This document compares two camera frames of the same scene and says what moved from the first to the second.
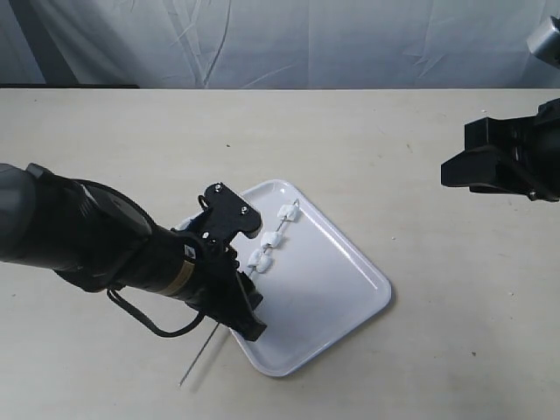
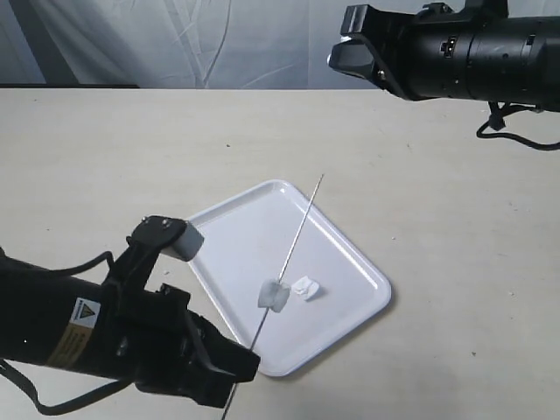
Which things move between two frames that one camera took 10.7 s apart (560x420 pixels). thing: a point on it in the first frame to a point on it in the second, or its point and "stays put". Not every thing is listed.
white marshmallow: (271, 239) to (308, 289)
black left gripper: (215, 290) to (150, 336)
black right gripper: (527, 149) to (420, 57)
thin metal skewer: (189, 370) to (282, 276)
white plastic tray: (317, 287) stays put
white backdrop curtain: (276, 44) stays put
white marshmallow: (259, 261) to (274, 295)
